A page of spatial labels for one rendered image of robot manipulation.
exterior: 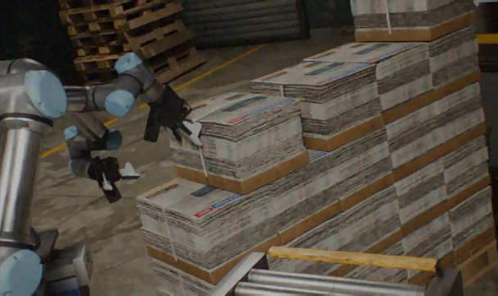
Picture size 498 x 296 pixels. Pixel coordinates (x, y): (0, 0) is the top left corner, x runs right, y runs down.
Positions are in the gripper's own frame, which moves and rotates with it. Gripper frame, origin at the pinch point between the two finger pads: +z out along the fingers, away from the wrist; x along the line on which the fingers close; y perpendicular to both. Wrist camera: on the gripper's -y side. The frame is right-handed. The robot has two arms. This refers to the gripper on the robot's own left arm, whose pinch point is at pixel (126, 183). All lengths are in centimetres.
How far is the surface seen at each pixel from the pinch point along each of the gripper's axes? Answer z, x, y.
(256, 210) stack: 45.4, 18.7, -9.1
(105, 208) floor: -209, 85, -85
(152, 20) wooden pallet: -530, 353, -12
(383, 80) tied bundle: 45, 86, 14
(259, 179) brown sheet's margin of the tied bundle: 47, 21, 1
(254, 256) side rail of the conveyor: 75, -7, -5
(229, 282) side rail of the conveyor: 80, -19, -6
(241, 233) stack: 45.1, 11.3, -13.7
